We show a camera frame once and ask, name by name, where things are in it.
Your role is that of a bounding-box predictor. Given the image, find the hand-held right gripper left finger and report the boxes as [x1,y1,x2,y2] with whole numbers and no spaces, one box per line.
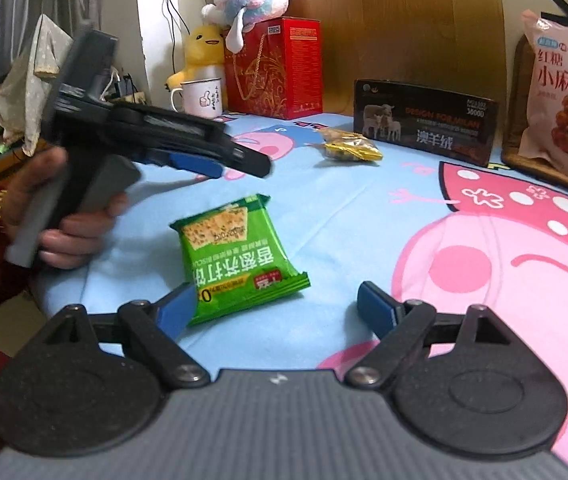
[29,282,211,389]

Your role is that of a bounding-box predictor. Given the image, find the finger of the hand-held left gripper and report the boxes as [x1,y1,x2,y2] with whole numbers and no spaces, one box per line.
[214,135,273,179]
[146,150,225,182]

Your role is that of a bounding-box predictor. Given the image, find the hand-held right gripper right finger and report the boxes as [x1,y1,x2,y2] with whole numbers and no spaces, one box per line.
[346,281,535,389]

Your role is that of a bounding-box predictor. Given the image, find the green cracker packet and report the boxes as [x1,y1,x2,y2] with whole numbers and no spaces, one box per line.
[170,193,311,328]

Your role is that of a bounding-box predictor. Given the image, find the gold snack packet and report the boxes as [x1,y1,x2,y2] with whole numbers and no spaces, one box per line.
[306,127,383,164]

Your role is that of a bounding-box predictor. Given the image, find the person's left hand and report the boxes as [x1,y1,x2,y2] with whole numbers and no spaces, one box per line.
[1,147,131,272]

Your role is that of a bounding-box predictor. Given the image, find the white enamel mug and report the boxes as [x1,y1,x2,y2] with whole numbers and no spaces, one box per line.
[170,78,225,117]

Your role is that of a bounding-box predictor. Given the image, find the printed blanket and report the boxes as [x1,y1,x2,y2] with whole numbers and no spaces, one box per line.
[29,110,568,480]

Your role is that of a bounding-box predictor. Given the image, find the red gift box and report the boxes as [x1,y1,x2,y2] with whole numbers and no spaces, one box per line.
[223,16,323,121]

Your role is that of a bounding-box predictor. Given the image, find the beige cloth bag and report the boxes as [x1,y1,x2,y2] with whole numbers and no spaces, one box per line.
[0,14,76,158]

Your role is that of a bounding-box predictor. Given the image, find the yellow duck plush toy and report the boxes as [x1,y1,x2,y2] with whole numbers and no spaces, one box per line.
[166,25,227,93]

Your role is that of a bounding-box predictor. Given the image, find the pink and blue plush toy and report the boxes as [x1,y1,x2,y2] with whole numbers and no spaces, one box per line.
[201,0,295,54]

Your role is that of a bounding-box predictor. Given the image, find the black box with sheep picture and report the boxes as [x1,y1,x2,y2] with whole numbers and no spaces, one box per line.
[353,79,500,168]

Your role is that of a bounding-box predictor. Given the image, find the wooden headboard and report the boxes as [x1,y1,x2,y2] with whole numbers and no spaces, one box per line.
[199,0,510,123]

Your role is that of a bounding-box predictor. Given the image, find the wooden tray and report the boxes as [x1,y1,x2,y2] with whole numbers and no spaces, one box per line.
[501,37,568,207]

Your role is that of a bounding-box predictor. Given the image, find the black cable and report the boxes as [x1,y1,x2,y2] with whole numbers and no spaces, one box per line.
[155,0,181,63]

